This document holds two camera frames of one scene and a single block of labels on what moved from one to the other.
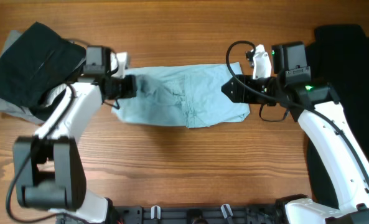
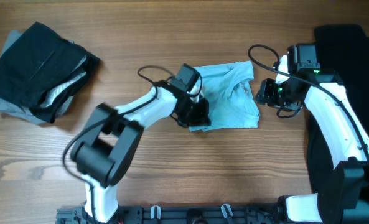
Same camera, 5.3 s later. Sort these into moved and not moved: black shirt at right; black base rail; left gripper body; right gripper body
Moved: right gripper body; left gripper body
Not moved: black base rail; black shirt at right
